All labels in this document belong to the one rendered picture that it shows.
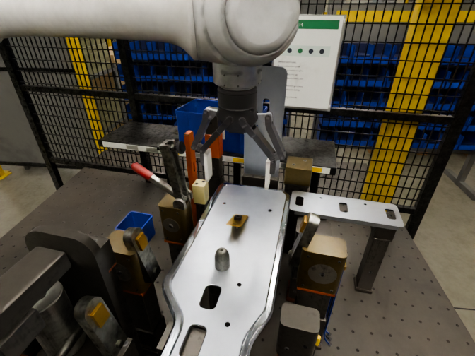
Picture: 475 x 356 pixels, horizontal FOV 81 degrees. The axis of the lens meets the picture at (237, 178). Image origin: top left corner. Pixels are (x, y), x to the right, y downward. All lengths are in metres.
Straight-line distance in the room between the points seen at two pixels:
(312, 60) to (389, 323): 0.86
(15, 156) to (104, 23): 3.11
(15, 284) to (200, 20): 0.37
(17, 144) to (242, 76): 3.00
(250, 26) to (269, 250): 0.49
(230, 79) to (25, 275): 0.40
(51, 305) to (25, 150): 2.88
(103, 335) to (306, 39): 0.97
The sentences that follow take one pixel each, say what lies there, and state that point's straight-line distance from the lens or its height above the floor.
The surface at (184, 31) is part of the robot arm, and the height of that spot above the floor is 1.45.
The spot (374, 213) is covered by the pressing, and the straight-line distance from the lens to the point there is 0.84.
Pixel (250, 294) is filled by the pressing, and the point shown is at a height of 1.00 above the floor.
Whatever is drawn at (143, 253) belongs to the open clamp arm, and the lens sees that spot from 0.60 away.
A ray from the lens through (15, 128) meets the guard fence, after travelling 3.27.
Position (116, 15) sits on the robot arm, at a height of 1.46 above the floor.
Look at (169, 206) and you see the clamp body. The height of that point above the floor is 1.05.
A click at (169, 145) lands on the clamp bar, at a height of 1.20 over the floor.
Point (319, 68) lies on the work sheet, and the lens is 1.07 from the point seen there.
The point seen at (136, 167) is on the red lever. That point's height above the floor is 1.14.
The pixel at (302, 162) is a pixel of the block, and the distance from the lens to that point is 0.90.
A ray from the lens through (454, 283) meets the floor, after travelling 2.31.
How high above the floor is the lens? 1.47
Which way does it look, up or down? 31 degrees down
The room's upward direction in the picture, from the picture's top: straight up
